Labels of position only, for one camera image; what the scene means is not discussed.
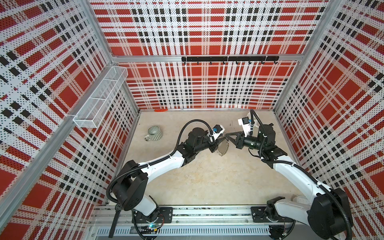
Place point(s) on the key organizer with red handle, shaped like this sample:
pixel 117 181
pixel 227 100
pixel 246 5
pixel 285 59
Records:
pixel 223 146

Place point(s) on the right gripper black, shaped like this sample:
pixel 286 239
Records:
pixel 239 139

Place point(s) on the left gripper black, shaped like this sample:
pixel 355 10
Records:
pixel 215 145

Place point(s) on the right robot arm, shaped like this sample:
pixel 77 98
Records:
pixel 325 209

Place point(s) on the grey striped ceramic mug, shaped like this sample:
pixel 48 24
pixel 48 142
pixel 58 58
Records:
pixel 154 134

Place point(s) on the black wall hook rail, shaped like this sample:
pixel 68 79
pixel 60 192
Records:
pixel 225 59

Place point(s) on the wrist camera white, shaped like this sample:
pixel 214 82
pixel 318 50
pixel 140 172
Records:
pixel 247 126
pixel 217 131

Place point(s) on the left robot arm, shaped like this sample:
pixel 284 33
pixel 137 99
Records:
pixel 127 189

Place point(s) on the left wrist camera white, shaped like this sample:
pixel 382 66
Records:
pixel 217 131

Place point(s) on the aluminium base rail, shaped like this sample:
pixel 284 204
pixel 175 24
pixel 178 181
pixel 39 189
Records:
pixel 187 222

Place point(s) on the white wire mesh basket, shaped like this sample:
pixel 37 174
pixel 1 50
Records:
pixel 93 111

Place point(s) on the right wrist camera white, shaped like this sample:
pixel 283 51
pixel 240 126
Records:
pixel 247 126

